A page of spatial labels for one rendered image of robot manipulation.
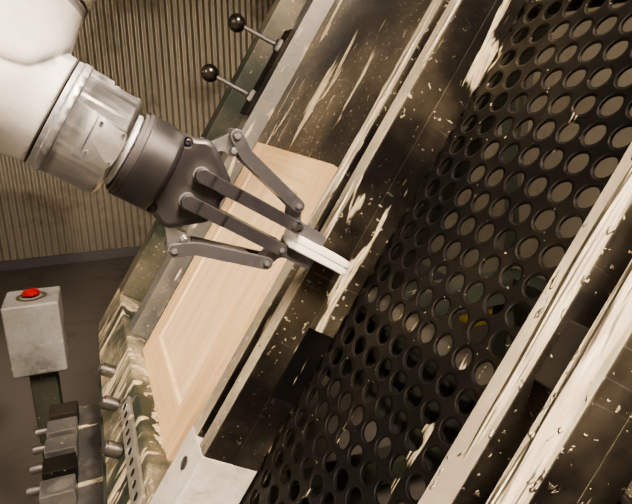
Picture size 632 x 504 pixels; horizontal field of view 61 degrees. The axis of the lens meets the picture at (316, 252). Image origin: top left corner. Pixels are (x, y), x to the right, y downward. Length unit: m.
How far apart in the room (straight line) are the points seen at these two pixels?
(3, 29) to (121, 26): 4.45
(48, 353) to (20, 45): 1.09
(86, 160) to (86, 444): 0.83
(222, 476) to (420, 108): 0.45
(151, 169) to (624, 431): 0.36
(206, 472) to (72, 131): 0.38
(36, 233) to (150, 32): 1.89
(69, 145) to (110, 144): 0.03
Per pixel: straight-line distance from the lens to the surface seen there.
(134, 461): 0.87
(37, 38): 0.44
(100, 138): 0.43
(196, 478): 0.64
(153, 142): 0.45
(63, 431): 1.21
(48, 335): 1.43
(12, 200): 4.92
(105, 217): 4.94
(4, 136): 0.44
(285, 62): 1.20
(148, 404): 0.98
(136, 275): 1.44
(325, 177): 0.76
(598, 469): 0.34
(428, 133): 0.60
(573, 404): 0.31
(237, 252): 0.50
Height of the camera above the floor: 1.40
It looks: 17 degrees down
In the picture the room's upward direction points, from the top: straight up
